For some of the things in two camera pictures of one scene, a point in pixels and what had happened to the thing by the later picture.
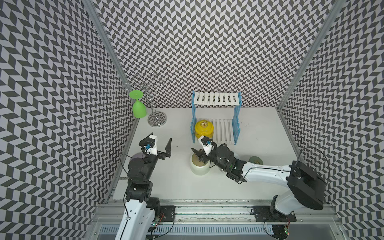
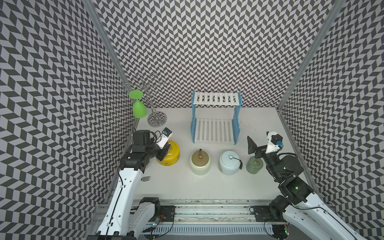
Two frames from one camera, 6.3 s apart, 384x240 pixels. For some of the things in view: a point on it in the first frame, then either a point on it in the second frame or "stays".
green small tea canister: [256, 160] stays
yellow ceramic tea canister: [204, 128] -> [172, 155]
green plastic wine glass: [139, 108] stays
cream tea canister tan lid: [199, 168] stays
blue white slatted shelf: [225, 130] stays
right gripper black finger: [201, 155] -> [251, 145]
